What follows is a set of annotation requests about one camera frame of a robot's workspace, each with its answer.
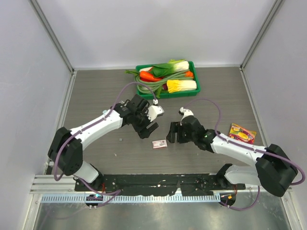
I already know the yellow napa cabbage toy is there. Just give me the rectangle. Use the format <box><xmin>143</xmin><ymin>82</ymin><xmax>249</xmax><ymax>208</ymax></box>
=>
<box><xmin>166</xmin><ymin>80</ymin><xmax>197</xmax><ymax>93</ymax></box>

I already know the Fox's candy bag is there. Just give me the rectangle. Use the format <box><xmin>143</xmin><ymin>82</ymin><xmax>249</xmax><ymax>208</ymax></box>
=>
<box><xmin>228</xmin><ymin>123</ymin><xmax>257</xmax><ymax>144</ymax></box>

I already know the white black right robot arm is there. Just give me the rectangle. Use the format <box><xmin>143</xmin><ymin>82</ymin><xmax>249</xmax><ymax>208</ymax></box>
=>
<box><xmin>166</xmin><ymin>115</ymin><xmax>298</xmax><ymax>197</ymax></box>

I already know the red white staple box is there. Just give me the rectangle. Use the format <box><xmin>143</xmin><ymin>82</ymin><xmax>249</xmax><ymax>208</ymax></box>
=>
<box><xmin>152</xmin><ymin>139</ymin><xmax>167</xmax><ymax>149</ymax></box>

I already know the green plastic tray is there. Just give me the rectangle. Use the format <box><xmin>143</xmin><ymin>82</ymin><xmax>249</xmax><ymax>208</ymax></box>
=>
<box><xmin>132</xmin><ymin>60</ymin><xmax>201</xmax><ymax>99</ymax></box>

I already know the green bok choy toy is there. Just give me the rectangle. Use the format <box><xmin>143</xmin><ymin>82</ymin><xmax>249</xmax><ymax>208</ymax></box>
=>
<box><xmin>149</xmin><ymin>60</ymin><xmax>189</xmax><ymax>78</ymax></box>

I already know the orange carrot toy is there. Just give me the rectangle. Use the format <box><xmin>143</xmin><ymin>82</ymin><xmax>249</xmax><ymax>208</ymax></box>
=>
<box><xmin>139</xmin><ymin>71</ymin><xmax>163</xmax><ymax>82</ymax></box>

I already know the white cable duct rail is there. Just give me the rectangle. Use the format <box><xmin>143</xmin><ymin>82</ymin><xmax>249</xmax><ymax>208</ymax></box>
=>
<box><xmin>41</xmin><ymin>193</ymin><xmax>221</xmax><ymax>204</ymax></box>

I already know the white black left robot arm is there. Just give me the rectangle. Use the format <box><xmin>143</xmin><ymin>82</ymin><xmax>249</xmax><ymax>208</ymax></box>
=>
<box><xmin>47</xmin><ymin>94</ymin><xmax>164</xmax><ymax>191</ymax></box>

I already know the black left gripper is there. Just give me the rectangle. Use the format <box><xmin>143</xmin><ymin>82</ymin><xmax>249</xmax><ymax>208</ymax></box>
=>
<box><xmin>132</xmin><ymin>107</ymin><xmax>158</xmax><ymax>138</ymax></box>

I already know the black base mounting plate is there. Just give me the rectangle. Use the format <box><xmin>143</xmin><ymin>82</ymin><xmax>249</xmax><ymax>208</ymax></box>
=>
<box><xmin>89</xmin><ymin>173</ymin><xmax>246</xmax><ymax>196</ymax></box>

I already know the green long beans toy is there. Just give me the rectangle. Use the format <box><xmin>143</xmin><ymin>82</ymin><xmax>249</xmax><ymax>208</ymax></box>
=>
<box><xmin>125</xmin><ymin>70</ymin><xmax>195</xmax><ymax>98</ymax></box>

